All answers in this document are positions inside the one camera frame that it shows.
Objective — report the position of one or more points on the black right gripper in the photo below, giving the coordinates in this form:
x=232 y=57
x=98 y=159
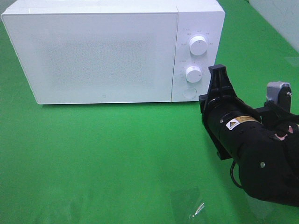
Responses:
x=227 y=120

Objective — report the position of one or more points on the clear tape patch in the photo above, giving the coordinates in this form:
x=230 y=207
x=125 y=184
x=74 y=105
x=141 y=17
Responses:
x=188 y=206

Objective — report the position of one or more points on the white microwave oven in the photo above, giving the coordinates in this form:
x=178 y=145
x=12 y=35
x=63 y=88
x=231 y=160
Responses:
x=195 y=17

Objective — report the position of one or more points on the lower white microwave knob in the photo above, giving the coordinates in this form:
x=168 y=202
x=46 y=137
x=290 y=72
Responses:
x=193 y=74

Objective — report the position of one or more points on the white microwave door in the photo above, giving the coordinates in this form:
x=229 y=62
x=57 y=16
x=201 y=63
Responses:
x=95 y=58

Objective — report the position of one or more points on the upper white microwave knob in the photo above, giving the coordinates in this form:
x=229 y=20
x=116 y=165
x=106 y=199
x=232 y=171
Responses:
x=198 y=45

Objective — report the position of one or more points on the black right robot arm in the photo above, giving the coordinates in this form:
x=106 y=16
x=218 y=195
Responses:
x=263 y=142

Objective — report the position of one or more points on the white microwave knob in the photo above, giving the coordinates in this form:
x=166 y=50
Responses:
x=198 y=45
x=193 y=74

